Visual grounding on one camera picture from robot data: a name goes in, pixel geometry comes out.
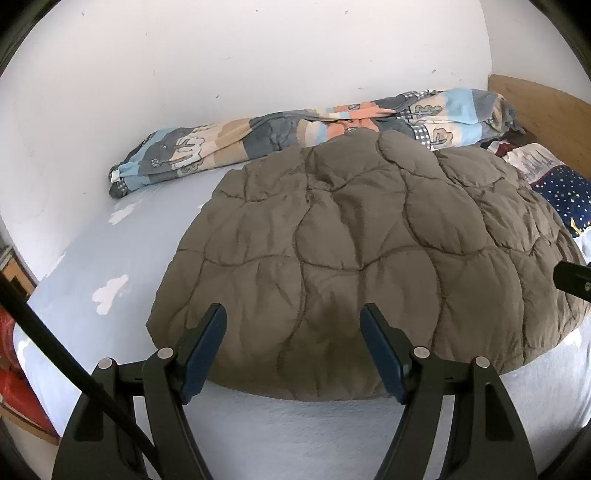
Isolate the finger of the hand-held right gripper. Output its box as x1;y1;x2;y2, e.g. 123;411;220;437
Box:
553;260;591;303

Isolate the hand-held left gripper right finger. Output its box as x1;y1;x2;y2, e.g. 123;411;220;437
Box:
360;302;539;480

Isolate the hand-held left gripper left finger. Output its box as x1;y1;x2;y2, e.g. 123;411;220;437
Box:
51;302;228;480

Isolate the olive quilted puffer jacket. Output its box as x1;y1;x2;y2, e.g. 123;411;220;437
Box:
145;130;591;402

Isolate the navy star print pillow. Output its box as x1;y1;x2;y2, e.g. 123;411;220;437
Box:
531;164;591;238

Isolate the light blue cloud bed sheet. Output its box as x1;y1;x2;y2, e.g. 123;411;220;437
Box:
13;154;591;480

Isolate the wooden headboard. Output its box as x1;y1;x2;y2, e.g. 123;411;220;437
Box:
488;74;591;174

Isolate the red plastic bag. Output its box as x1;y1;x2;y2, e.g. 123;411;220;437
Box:
0;307;58;437

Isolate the wooden cabinet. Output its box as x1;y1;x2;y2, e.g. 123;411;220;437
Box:
0;244;35;296

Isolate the patchwork cartoon print blanket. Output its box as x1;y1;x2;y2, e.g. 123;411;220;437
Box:
108;88;527;200

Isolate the black cable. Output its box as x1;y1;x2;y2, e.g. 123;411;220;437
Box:
0;274;158;480

